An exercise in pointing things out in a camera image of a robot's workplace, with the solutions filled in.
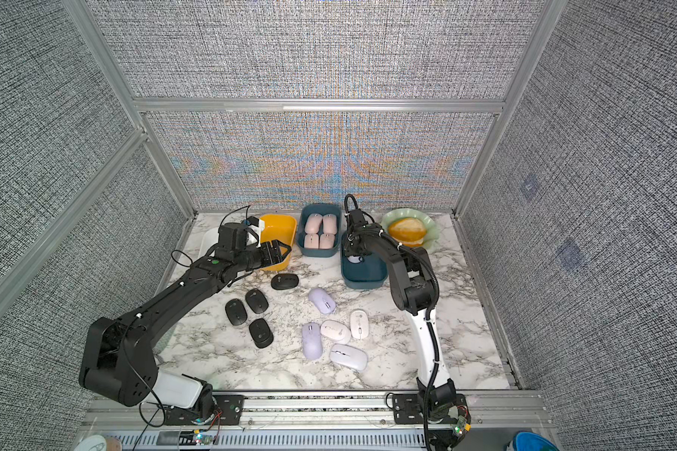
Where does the yellow storage box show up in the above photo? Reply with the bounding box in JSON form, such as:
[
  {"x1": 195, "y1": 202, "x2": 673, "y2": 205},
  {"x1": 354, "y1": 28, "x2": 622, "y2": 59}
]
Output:
[{"x1": 260, "y1": 213, "x2": 297, "y2": 247}]

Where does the black mouse front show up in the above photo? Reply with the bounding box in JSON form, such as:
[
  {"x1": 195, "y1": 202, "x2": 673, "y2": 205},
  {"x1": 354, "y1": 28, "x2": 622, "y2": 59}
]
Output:
[{"x1": 248, "y1": 318, "x2": 275, "y2": 349}]

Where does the round bread bun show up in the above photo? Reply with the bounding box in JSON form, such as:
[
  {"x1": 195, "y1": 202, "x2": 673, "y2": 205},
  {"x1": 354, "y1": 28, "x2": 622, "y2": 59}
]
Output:
[{"x1": 389, "y1": 217, "x2": 428, "y2": 247}]

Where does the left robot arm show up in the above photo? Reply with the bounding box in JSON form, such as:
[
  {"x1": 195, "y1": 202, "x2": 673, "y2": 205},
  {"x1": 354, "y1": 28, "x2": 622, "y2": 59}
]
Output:
[{"x1": 78, "y1": 217, "x2": 291, "y2": 417}]

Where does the teal storage box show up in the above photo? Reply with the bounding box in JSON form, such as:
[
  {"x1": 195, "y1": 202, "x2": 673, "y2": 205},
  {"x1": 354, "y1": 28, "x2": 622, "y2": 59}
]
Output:
[
  {"x1": 340, "y1": 233, "x2": 389, "y2": 291},
  {"x1": 296, "y1": 203, "x2": 342, "y2": 259}
]

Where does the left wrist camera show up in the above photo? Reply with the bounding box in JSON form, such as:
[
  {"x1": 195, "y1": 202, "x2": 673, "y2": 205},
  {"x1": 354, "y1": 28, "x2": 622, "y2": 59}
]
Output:
[{"x1": 244, "y1": 216, "x2": 265, "y2": 246}]

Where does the purple mouse front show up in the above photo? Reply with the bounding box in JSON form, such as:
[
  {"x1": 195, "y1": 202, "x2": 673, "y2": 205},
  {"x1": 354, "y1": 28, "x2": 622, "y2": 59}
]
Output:
[{"x1": 301, "y1": 322, "x2": 323, "y2": 361}]

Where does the black mouse middle left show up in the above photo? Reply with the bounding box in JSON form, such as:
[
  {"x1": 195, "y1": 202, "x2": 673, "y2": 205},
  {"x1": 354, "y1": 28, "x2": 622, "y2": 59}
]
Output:
[{"x1": 225, "y1": 299, "x2": 247, "y2": 326}]

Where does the white storage box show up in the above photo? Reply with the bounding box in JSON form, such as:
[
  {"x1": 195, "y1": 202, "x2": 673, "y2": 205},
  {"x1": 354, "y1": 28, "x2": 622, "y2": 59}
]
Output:
[{"x1": 199, "y1": 227, "x2": 219, "y2": 257}]

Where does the white round object bottom left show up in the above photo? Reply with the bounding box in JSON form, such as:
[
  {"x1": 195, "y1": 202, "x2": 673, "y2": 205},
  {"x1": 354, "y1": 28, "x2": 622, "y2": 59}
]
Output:
[{"x1": 74, "y1": 434, "x2": 123, "y2": 451}]

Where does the black mouse near yellow box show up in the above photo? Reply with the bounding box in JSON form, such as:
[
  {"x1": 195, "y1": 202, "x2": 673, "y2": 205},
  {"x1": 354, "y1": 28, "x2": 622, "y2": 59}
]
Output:
[{"x1": 271, "y1": 274, "x2": 300, "y2": 291}]

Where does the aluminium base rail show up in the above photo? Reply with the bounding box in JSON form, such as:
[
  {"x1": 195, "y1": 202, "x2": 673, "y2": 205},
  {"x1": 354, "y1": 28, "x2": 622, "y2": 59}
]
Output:
[{"x1": 74, "y1": 390, "x2": 560, "y2": 450}]

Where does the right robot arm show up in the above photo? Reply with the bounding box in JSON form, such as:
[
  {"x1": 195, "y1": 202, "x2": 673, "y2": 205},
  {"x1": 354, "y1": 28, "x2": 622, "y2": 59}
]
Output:
[{"x1": 342, "y1": 208, "x2": 456, "y2": 403}]

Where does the black mouse middle right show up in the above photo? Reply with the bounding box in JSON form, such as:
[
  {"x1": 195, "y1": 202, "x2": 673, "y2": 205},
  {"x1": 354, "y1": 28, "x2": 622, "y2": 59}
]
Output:
[{"x1": 244, "y1": 289, "x2": 269, "y2": 315}]

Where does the blue object bottom right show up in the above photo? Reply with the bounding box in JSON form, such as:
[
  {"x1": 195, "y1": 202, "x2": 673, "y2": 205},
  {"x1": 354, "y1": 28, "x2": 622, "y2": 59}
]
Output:
[{"x1": 504, "y1": 431, "x2": 559, "y2": 451}]

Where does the pink mouse with scroll wheel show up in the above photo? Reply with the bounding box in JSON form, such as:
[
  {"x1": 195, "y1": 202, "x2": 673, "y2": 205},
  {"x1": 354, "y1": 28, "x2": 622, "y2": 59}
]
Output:
[{"x1": 322, "y1": 214, "x2": 339, "y2": 235}]

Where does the white mouse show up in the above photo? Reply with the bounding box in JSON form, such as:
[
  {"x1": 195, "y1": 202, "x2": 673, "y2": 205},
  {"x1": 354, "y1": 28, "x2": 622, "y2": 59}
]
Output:
[
  {"x1": 350, "y1": 309, "x2": 370, "y2": 340},
  {"x1": 320, "y1": 319, "x2": 352, "y2": 345},
  {"x1": 329, "y1": 343, "x2": 369, "y2": 372}
]

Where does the green wavy plate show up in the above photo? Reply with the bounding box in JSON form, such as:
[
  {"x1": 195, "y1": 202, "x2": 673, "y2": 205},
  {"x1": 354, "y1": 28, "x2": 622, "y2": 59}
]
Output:
[{"x1": 381, "y1": 208, "x2": 440, "y2": 251}]

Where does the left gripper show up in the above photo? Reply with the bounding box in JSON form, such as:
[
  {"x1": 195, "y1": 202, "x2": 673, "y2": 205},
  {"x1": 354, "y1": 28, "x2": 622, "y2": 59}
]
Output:
[{"x1": 234, "y1": 239, "x2": 293, "y2": 274}]

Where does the white mouse front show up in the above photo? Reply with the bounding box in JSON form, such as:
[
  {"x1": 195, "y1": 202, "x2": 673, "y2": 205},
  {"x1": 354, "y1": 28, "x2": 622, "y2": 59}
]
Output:
[{"x1": 329, "y1": 343, "x2": 369, "y2": 372}]

